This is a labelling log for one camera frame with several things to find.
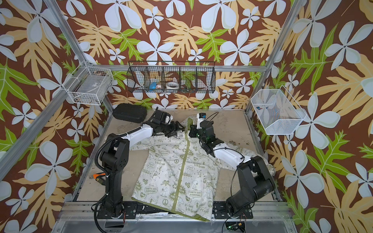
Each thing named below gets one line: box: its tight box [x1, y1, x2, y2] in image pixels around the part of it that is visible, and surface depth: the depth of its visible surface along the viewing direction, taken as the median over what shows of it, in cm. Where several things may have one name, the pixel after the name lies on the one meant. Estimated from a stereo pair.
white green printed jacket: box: [130, 117, 274, 222], surface depth 85 cm
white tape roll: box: [165, 81, 180, 90], surface depth 100 cm
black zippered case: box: [112, 102, 148, 123], surface depth 114 cm
